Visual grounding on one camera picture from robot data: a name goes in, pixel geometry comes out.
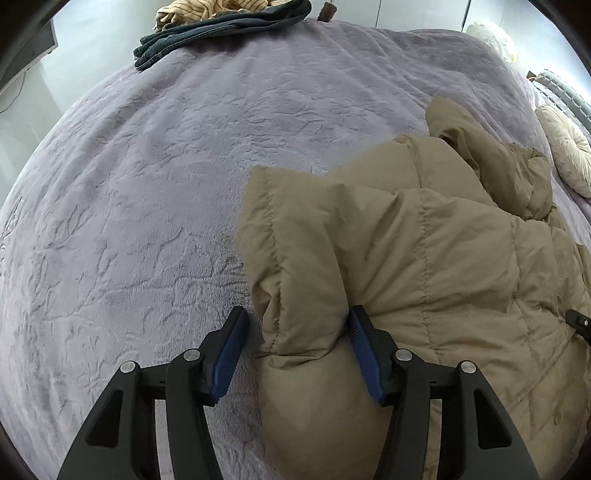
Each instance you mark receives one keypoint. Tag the dark monitor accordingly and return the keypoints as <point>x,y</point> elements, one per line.
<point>25,50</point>

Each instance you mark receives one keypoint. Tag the beige striped garment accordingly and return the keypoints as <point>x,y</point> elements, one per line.
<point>194,10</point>

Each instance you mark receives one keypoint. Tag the purple embossed blanket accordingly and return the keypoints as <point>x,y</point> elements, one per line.
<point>161,184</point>

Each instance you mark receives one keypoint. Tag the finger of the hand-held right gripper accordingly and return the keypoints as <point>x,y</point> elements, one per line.
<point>579,323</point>

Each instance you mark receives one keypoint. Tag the dark denim jeans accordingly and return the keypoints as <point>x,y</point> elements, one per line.
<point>207,36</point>

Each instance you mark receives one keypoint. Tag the small brown object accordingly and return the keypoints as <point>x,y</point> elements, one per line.
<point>327,11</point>

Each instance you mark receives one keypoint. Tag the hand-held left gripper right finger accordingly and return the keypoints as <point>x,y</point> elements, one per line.
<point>367,357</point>

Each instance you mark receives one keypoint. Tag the grey quilted headboard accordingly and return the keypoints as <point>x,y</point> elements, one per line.
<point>561,87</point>

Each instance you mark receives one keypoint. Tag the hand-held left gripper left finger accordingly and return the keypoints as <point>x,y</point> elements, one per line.
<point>227,357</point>

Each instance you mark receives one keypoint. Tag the khaki puffer jacket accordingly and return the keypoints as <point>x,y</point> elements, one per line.
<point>415,254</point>

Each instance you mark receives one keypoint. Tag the round beige cushion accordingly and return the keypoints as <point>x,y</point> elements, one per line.
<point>570,147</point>

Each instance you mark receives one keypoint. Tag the white plush pillow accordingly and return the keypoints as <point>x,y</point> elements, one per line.
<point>491,39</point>

